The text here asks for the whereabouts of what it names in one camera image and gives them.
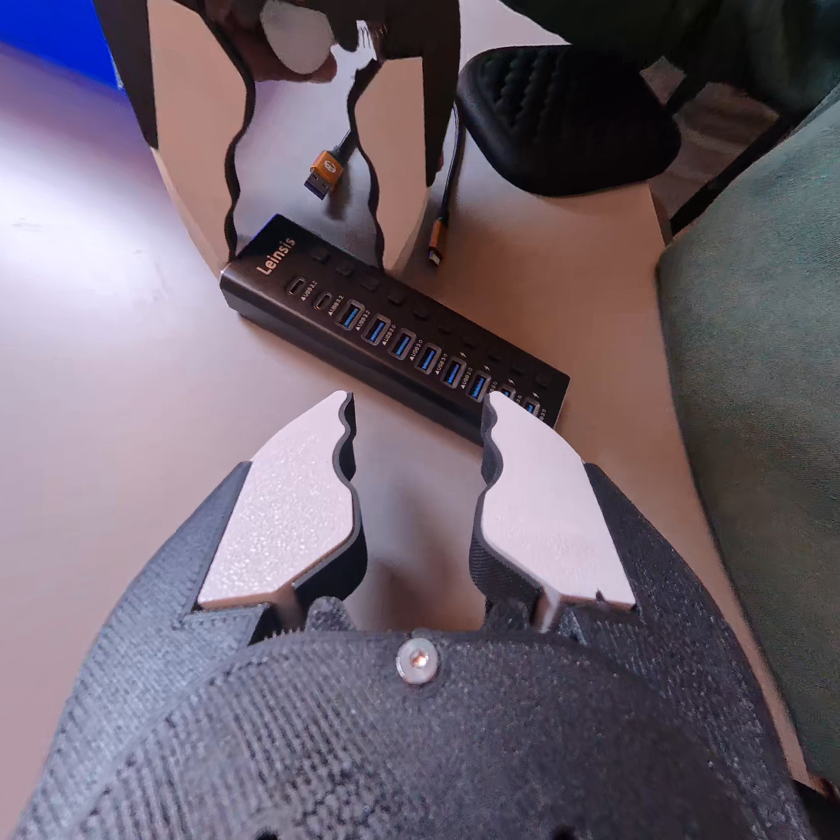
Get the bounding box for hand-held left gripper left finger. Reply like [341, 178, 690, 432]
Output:
[196, 390, 368, 636]

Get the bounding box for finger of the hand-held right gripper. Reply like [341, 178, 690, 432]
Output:
[150, 7, 258, 278]
[346, 56, 429, 274]

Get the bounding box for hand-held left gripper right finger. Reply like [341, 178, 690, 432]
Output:
[469, 392, 639, 634]

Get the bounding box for black cable orange plugs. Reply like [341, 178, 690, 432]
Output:
[305, 108, 468, 269]

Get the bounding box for black usb hub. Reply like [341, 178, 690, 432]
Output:
[220, 213, 571, 447]

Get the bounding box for blue plastic bin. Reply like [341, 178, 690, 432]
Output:
[0, 0, 127, 89]

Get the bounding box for person's right hand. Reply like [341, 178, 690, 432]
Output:
[206, 0, 340, 86]

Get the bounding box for black ribbed cushion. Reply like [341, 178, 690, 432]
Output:
[456, 45, 682, 198]

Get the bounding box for person's green torso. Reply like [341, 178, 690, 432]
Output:
[656, 92, 840, 785]

